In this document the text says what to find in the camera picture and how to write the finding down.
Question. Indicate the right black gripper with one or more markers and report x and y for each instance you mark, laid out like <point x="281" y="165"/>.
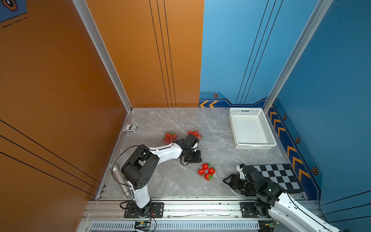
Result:
<point x="235" y="177"/>

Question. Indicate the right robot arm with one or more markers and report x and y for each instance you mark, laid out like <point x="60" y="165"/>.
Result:
<point x="273" y="203"/>

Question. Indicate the strawberry one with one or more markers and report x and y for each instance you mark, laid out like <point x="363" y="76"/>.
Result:
<point x="205" y="166"/>

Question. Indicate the clear clamshell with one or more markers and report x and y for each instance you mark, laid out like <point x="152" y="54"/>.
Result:
<point x="206" y="171"/>

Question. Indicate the strawberry four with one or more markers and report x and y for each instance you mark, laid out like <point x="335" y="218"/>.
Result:
<point x="208" y="176"/>

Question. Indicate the left aluminium corner post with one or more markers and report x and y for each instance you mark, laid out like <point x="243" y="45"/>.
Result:
<point x="93" y="31"/>

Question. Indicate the white perforated plastic basket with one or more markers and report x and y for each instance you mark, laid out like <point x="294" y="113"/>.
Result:
<point x="250" y="129"/>

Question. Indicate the left green circuit board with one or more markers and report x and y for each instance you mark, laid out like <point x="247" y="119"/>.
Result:
<point x="142" y="226"/>

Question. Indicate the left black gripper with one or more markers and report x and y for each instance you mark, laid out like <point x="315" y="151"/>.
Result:
<point x="197" y="160"/>

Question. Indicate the black white checkerboard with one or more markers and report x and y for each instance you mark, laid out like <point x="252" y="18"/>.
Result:
<point x="281" y="174"/>

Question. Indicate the strawberry two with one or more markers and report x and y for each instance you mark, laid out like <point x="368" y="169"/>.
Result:
<point x="211" y="171"/>

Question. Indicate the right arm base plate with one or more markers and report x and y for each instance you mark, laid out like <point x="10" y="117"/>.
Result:
<point x="259" y="210"/>

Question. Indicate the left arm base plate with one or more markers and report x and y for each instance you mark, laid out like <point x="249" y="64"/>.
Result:
<point x="154" y="210"/>

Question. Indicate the aluminium corner post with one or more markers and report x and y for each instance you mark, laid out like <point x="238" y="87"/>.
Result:
<point x="93" y="31"/>
<point x="311" y="26"/>

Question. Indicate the right aluminium corner post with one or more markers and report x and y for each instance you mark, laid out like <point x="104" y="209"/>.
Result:
<point x="311" y="26"/>

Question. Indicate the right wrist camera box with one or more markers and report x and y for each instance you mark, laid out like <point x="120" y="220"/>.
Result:
<point x="240" y="171"/>

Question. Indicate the aluminium front rail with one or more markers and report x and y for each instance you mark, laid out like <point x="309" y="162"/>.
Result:
<point x="174" y="208"/>

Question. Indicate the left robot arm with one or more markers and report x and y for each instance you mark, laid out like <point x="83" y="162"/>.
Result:
<point x="140" y="166"/>

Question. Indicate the clear plastic clamshell container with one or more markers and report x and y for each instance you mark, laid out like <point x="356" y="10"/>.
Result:
<point x="169" y="140"/>

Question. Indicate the grey metal cylinder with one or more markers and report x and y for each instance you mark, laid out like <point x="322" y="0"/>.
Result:
<point x="119" y="178"/>

